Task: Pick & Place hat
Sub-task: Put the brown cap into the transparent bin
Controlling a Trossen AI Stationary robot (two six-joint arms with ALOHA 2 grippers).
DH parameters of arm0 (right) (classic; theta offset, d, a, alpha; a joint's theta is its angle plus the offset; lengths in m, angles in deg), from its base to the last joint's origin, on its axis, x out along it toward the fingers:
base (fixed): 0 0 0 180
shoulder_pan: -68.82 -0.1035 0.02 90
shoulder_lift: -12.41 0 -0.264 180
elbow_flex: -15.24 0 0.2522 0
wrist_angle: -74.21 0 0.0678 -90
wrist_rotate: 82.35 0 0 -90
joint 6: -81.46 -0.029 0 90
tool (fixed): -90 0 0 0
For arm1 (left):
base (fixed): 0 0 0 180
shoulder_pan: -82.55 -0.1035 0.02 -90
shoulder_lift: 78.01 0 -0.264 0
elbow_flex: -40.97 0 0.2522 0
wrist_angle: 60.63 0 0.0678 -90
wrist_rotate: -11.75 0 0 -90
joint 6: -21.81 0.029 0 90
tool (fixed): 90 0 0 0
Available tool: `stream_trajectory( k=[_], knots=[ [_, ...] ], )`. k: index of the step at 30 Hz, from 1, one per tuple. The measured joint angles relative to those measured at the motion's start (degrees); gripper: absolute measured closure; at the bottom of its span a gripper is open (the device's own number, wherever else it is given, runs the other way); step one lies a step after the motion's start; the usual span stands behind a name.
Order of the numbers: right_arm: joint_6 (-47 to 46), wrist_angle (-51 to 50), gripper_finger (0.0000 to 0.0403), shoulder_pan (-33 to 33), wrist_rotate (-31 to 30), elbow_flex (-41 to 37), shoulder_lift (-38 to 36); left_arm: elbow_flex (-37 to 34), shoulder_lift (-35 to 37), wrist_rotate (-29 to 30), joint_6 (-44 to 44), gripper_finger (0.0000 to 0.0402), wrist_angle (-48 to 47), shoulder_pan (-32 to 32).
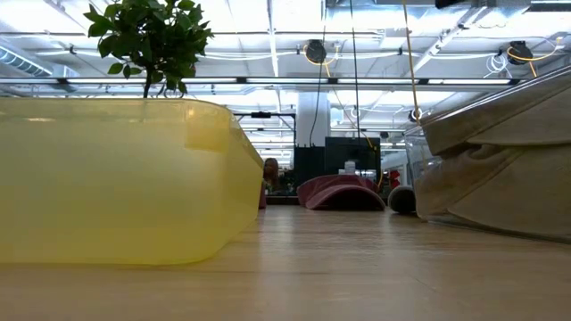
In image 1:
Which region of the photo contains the maroon baseball cap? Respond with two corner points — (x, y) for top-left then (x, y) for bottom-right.
(296, 174), (387, 211)

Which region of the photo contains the grey-blue baseball cap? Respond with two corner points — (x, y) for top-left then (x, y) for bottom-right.
(386, 185), (418, 215)

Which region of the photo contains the tan baseball cap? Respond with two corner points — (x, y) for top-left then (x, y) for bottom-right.
(414, 73), (571, 237)

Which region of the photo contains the person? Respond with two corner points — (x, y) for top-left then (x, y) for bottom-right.
(262, 157), (281, 193)

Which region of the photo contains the black computer case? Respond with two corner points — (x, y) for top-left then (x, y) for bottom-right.
(293, 136), (383, 185)

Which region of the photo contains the long white light bar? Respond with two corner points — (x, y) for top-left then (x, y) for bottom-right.
(0, 76), (521, 86)

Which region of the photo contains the clear plastic bin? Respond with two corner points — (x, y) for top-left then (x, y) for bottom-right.
(404, 66), (571, 245)

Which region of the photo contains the yellow translucent plastic bin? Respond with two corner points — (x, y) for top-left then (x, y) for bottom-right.
(0, 97), (265, 267)

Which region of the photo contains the green plant in black pot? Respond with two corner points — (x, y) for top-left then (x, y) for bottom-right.
(83, 0), (214, 100)

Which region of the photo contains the black retractable cable reel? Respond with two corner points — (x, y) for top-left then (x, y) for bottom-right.
(305, 38), (327, 64)
(508, 40), (534, 66)

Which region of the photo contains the yellow hanging cable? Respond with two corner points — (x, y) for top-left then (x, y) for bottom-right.
(401, 0), (423, 124)

